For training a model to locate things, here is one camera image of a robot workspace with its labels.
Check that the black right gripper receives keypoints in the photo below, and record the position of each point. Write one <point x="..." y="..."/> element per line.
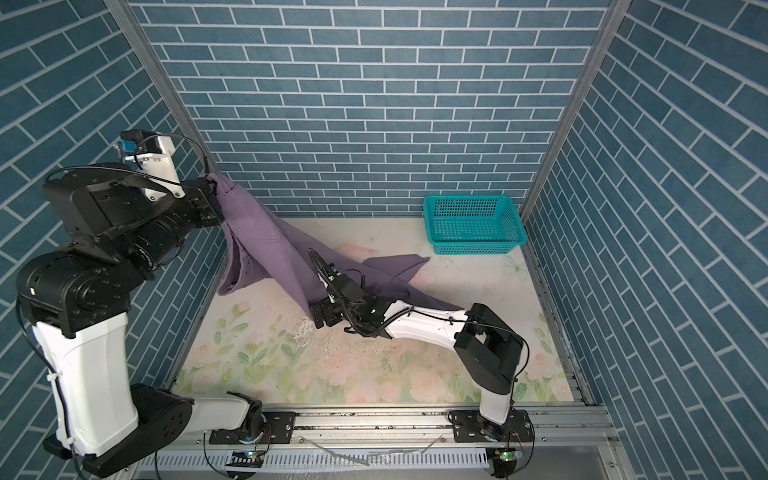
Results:
<point x="327" y="304"/>

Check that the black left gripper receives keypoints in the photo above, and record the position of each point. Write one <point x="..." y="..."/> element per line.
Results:
<point x="196" y="196"/>

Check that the purple trousers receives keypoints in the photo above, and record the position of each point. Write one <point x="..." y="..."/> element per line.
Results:
<point x="260" y="246"/>

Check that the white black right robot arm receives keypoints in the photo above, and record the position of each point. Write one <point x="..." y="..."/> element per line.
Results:
<point x="489" y="350"/>

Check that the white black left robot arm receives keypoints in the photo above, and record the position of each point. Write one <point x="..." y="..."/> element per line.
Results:
<point x="73" y="303"/>

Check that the teal plastic basket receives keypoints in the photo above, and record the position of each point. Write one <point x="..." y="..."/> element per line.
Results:
<point x="472" y="224"/>

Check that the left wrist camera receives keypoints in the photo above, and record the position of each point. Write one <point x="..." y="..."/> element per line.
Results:
<point x="152" y="153"/>

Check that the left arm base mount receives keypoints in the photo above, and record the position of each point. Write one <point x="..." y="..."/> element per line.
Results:
<point x="265" y="428"/>

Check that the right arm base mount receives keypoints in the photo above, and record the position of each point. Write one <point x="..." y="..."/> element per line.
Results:
<point x="470" y="427"/>

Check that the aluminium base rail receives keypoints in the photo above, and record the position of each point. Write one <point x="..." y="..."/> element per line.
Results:
<point x="562" y="441"/>

